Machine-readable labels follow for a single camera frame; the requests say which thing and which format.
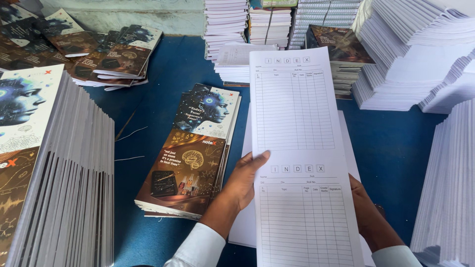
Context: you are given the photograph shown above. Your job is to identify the person's left hand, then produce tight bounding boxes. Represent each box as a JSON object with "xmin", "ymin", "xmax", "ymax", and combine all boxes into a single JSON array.
[{"xmin": 222, "ymin": 150, "xmax": 271, "ymax": 214}]

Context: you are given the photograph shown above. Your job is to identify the person's right hand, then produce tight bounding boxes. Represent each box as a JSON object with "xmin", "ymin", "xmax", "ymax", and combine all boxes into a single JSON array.
[{"xmin": 349, "ymin": 174, "xmax": 382, "ymax": 233}]

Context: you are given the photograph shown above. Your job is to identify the white printed index sheet bundle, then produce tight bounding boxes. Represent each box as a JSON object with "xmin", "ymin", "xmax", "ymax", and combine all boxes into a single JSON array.
[{"xmin": 249, "ymin": 47, "xmax": 365, "ymax": 267}]

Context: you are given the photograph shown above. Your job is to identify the plain white paper stack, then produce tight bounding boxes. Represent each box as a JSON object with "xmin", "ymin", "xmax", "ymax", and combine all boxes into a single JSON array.
[{"xmin": 228, "ymin": 103, "xmax": 376, "ymax": 267}]

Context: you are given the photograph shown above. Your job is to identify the small stack of cover-printed notebooks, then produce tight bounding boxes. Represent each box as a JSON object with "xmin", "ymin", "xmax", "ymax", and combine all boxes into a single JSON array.
[{"xmin": 134, "ymin": 83, "xmax": 242, "ymax": 222}]

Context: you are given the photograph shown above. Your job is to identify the leaning white paper stack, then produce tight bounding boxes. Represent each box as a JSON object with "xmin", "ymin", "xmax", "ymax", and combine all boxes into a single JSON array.
[{"xmin": 410, "ymin": 98, "xmax": 475, "ymax": 267}]

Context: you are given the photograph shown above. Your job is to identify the curved white thread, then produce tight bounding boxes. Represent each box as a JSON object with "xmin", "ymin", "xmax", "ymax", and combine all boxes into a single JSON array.
[{"xmin": 115, "ymin": 126, "xmax": 149, "ymax": 142}]

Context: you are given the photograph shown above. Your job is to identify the low stack of index sheets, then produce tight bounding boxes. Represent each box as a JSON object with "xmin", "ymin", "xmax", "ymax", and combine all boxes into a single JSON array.
[{"xmin": 214, "ymin": 41, "xmax": 279, "ymax": 85}]

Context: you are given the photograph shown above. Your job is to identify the thin brown stick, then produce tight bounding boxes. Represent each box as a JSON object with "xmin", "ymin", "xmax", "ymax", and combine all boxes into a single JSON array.
[{"xmin": 115, "ymin": 111, "xmax": 137, "ymax": 142}]

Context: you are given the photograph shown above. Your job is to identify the large fanned white paper stacks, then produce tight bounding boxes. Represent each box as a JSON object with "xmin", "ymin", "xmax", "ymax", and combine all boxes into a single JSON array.
[{"xmin": 350, "ymin": 0, "xmax": 475, "ymax": 114}]

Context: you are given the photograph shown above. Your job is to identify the notebook stack with brown cover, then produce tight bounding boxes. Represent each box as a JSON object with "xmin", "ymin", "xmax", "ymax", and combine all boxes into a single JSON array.
[{"xmin": 305, "ymin": 24, "xmax": 376, "ymax": 100}]

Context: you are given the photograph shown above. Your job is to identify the white-edged notebook stack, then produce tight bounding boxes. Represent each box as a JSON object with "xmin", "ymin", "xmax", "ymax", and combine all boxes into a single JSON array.
[{"xmin": 203, "ymin": 0, "xmax": 250, "ymax": 62}]

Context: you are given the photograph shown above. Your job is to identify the tall stack of face-cover notebooks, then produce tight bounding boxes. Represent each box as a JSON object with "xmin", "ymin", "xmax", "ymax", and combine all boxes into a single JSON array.
[{"xmin": 0, "ymin": 65, "xmax": 116, "ymax": 267}]

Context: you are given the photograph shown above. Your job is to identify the green book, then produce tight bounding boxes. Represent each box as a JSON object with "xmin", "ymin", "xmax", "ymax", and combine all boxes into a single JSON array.
[{"xmin": 251, "ymin": 0, "xmax": 298, "ymax": 9}]

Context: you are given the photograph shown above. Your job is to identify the spiral-bound notebook stack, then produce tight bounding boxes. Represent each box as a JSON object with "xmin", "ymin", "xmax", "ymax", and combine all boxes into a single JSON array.
[{"xmin": 289, "ymin": 0, "xmax": 363, "ymax": 50}]

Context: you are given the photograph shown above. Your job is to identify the scattered heap of dark notebooks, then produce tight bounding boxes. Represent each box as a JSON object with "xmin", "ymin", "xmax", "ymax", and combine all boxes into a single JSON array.
[{"xmin": 0, "ymin": 4, "xmax": 164, "ymax": 92}]

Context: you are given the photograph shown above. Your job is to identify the string-tied notebook stack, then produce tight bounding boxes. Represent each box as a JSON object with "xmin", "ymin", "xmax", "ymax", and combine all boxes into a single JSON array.
[{"xmin": 249, "ymin": 4, "xmax": 292, "ymax": 49}]

